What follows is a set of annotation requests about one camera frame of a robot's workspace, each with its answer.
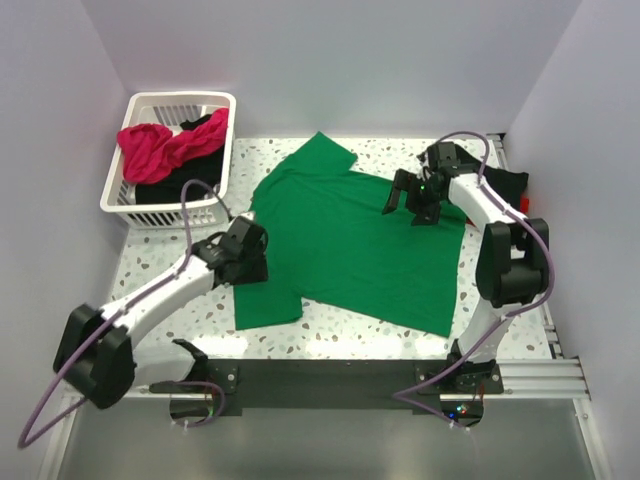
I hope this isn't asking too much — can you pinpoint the black folded t-shirt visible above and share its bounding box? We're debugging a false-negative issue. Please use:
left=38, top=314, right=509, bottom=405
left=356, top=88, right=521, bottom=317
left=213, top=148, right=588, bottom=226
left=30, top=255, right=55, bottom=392
left=484, top=166, right=529, bottom=212

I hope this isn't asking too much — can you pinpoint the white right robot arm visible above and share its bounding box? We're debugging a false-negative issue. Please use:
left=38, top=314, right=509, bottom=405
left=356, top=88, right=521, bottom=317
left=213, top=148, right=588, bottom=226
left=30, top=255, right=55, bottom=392
left=383, top=140, right=553, bottom=393

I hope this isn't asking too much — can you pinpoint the green t-shirt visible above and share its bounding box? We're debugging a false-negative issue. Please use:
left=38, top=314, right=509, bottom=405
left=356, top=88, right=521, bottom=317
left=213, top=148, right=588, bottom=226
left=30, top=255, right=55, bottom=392
left=234, top=133, right=466, bottom=337

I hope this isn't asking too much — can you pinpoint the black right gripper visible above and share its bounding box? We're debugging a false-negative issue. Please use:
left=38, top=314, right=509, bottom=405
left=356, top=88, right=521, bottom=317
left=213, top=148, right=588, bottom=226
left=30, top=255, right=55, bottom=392
left=382, top=169, right=444, bottom=227

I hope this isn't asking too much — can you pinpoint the black t-shirt in basket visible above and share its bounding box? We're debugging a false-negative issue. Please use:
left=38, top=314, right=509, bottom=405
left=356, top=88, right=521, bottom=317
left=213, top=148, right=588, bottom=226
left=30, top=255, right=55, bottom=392
left=133, top=113, right=224, bottom=207

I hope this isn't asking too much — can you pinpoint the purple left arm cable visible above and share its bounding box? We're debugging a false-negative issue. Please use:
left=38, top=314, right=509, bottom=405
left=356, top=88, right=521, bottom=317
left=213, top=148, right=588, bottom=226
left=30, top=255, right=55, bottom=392
left=17, top=179, right=234, bottom=449

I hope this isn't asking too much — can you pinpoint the pink t-shirt in basket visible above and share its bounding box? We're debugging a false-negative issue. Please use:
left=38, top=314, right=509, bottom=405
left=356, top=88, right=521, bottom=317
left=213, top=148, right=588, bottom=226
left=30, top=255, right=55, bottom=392
left=117, top=108, right=230, bottom=184

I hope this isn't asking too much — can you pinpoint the white plastic laundry basket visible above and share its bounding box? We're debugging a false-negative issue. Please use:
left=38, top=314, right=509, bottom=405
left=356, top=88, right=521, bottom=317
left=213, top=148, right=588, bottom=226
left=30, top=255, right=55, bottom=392
left=100, top=91, right=237, bottom=229

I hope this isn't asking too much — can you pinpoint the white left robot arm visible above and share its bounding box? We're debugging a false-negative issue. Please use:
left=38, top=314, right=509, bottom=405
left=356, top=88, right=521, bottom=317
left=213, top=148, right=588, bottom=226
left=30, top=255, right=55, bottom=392
left=53, top=216, right=268, bottom=410

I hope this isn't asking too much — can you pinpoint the aluminium front rail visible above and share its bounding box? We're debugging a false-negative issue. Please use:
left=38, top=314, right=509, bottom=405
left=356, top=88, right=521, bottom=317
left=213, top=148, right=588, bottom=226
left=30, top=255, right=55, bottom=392
left=62, top=355, right=594, bottom=401

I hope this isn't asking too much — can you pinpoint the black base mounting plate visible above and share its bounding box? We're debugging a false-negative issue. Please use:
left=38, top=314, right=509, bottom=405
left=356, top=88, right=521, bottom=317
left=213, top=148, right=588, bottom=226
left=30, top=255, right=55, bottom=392
left=149, top=359, right=504, bottom=420

